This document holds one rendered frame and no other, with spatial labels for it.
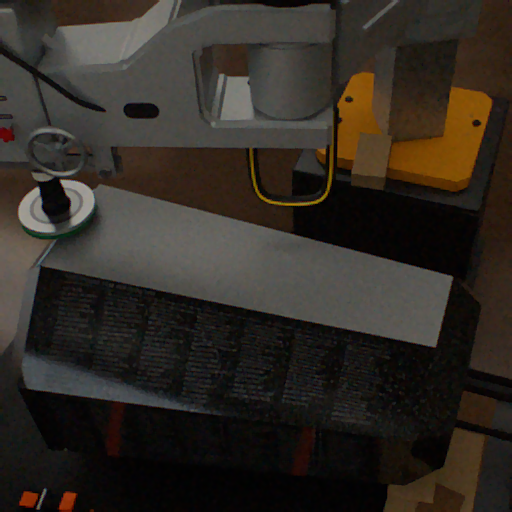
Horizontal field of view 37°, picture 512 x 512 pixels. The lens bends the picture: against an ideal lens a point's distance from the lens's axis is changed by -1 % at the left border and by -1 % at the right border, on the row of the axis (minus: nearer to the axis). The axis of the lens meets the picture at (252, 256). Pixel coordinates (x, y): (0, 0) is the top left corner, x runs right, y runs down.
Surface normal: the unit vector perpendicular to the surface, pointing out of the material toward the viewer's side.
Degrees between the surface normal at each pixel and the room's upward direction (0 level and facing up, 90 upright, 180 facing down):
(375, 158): 0
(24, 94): 90
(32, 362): 45
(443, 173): 0
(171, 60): 90
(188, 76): 90
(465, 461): 0
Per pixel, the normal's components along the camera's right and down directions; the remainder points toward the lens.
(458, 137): -0.05, -0.68
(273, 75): -0.40, 0.69
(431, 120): 0.15, 0.72
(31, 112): -0.08, 0.73
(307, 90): 0.36, 0.67
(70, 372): -0.25, 0.02
